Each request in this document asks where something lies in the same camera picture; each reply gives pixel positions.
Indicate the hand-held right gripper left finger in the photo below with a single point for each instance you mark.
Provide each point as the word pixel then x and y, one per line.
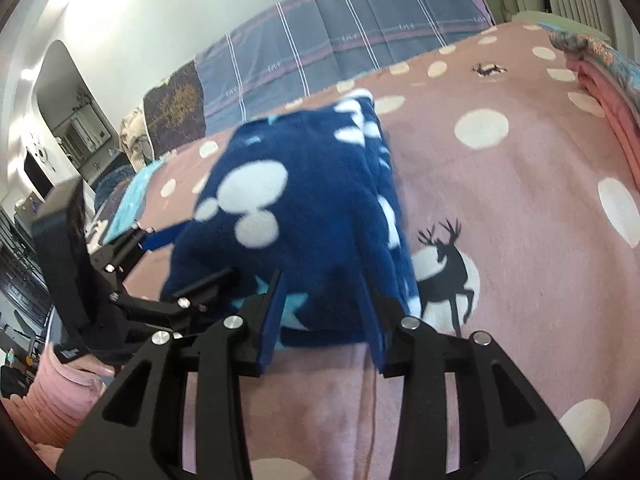
pixel 272 325

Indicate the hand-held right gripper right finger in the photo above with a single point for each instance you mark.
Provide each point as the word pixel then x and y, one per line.
pixel 375 330

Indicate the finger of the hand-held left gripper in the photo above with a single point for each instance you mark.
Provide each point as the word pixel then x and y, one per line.
pixel 162 240
pixel 195 287

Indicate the navy star-print fleece garment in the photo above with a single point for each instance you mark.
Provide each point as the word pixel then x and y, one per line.
pixel 310 220

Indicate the stack of folded clothes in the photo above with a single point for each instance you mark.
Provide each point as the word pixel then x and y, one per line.
pixel 610 90

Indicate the light blue blanket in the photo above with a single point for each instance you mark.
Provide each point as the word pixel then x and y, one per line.
pixel 132 200

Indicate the black television screen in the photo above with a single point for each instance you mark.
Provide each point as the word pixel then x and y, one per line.
pixel 37 172

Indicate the beige crumpled cloth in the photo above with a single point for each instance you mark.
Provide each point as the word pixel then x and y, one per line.
pixel 136 140

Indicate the dark floral pillow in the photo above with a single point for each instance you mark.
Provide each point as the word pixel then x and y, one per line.
pixel 175 105

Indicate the pink dotted deer blanket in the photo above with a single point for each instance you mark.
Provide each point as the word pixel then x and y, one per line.
pixel 525 210

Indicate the grey plaid pillow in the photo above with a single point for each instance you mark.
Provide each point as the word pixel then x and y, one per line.
pixel 350 35

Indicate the arched wall mirror niche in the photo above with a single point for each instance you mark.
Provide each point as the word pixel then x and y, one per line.
pixel 80 115

